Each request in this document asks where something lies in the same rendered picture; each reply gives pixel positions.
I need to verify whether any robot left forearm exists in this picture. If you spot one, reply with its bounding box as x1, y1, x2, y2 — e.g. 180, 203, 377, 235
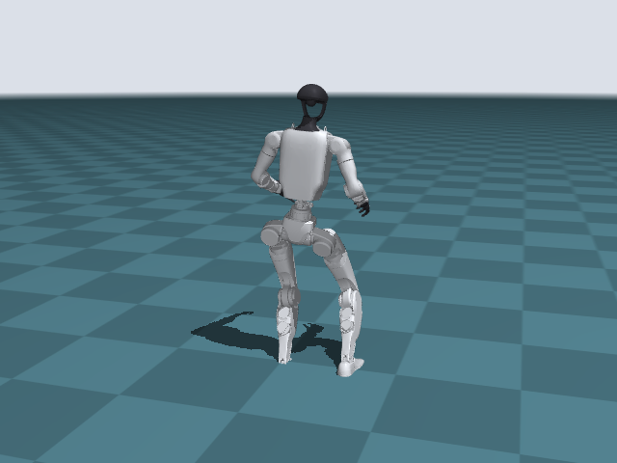
256, 176, 282, 194

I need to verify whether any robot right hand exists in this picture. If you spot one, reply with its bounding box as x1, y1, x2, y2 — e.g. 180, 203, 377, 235
354, 197, 369, 217

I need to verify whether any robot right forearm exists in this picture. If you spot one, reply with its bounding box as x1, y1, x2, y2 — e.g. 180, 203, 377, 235
352, 180, 369, 207

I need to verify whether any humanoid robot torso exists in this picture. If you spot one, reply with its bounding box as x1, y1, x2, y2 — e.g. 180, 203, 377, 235
279, 123, 333, 246

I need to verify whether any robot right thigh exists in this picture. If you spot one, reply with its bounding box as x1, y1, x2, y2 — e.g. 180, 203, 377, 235
310, 227, 359, 309

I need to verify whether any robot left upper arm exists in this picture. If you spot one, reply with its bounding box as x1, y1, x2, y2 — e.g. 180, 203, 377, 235
251, 130, 284, 185

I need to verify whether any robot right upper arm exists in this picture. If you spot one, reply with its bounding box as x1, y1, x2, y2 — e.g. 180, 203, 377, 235
328, 135, 362, 199

